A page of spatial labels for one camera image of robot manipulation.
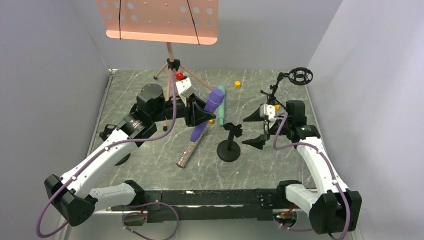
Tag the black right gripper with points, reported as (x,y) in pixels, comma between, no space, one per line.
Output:
(265,125)

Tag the black round-base microphone stand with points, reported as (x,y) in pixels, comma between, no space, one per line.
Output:
(228,150)

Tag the pink music stand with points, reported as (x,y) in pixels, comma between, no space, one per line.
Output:
(170,21)

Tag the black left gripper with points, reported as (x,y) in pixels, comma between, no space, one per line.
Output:
(190,111)

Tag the black clip stand at left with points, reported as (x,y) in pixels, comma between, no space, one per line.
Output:
(107,131)

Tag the aluminium table edge rail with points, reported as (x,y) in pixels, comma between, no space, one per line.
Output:
(112,73)

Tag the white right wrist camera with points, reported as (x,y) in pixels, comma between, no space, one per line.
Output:
(267,112)

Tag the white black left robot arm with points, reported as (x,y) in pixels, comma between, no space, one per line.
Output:
(74,194)

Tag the yellow cube at back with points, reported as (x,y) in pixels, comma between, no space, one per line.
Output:
(237,84)

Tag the purple microphone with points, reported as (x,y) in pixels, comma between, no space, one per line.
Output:
(214,100)

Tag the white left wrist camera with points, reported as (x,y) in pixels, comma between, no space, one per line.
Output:
(185,85)

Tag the teal green microphone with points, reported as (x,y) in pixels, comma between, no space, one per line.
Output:
(221,108)

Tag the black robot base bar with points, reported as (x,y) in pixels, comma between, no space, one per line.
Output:
(259,203)

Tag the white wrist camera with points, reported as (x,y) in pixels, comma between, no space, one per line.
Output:
(267,112)
(185,85)

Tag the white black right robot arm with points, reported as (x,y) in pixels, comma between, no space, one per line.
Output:
(333,208)

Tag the black tripod shock-mount stand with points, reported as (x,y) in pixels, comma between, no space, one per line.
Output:
(298,76)

